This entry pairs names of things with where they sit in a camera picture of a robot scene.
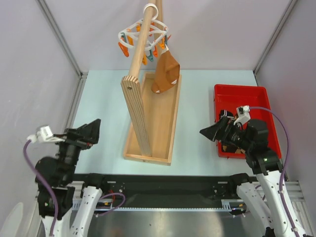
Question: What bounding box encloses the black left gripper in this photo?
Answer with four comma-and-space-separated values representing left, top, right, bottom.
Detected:
52, 118, 101, 181

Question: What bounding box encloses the white round clip hanger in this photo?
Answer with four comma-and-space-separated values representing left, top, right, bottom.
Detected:
118, 3, 172, 65

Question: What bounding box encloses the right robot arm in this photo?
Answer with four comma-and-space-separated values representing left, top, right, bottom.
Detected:
200, 116, 307, 237

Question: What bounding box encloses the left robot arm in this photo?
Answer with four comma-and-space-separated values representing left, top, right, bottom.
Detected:
35, 118, 101, 237

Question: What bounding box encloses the argyle sock in bin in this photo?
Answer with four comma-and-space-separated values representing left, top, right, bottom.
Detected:
221, 145, 245, 154

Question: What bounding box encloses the red plastic bin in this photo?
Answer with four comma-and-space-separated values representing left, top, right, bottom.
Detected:
214, 84, 282, 158

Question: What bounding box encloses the wooden rack stand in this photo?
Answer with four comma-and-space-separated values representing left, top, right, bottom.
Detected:
118, 0, 181, 165

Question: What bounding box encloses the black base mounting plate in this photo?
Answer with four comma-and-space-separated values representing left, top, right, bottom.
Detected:
103, 174, 239, 209

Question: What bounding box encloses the brown orange sock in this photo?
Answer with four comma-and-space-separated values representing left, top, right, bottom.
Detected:
151, 50, 180, 94

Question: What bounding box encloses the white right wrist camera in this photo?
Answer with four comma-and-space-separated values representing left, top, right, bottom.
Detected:
234, 105, 250, 126

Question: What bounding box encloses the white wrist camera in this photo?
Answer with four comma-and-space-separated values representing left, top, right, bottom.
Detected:
234, 105, 250, 126
27, 125, 65, 143

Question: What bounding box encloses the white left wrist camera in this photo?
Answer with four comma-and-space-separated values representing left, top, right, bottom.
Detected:
27, 125, 65, 143

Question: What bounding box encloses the aluminium frame rail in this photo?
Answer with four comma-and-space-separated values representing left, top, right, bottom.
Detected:
71, 180, 304, 212

